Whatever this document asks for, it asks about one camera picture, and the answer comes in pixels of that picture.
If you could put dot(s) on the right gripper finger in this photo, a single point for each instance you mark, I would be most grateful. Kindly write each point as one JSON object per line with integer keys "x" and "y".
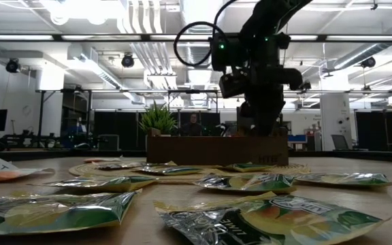
{"x": 273, "y": 117}
{"x": 259, "y": 117}

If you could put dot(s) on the green lemon lime tea packet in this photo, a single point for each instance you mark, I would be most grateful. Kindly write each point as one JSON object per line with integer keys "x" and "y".
{"x": 56, "y": 214}
{"x": 168, "y": 170}
{"x": 284, "y": 221}
{"x": 107, "y": 183}
{"x": 247, "y": 167}
{"x": 250, "y": 183}
{"x": 345, "y": 179}
{"x": 121, "y": 166}

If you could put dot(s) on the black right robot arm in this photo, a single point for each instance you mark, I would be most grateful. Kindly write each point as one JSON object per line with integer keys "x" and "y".
{"x": 271, "y": 17}

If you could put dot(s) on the brown wooden tea organizer box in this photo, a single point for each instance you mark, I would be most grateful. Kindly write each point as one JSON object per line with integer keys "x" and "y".
{"x": 199, "y": 149}

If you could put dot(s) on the white orange Tazo tea packet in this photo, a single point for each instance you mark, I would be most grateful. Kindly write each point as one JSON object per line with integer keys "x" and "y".
{"x": 2, "y": 173}
{"x": 100, "y": 159}

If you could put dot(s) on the person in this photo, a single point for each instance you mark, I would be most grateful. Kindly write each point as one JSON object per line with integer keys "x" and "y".
{"x": 192, "y": 127}

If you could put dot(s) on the black ceiling spotlight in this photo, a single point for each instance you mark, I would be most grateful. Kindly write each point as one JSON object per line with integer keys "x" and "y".
{"x": 368, "y": 62}
{"x": 13, "y": 65}
{"x": 128, "y": 61}

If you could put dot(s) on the small green potted plant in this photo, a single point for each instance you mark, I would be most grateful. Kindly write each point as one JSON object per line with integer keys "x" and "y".
{"x": 157, "y": 119}

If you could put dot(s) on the round woven straw placemat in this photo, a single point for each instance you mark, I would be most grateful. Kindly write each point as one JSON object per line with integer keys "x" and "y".
{"x": 80, "y": 169}

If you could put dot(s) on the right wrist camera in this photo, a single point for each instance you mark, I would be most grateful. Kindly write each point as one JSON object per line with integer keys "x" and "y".
{"x": 233, "y": 85}

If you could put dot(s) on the black aluminium table frame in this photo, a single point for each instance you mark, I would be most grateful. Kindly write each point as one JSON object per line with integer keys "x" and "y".
{"x": 46, "y": 154}

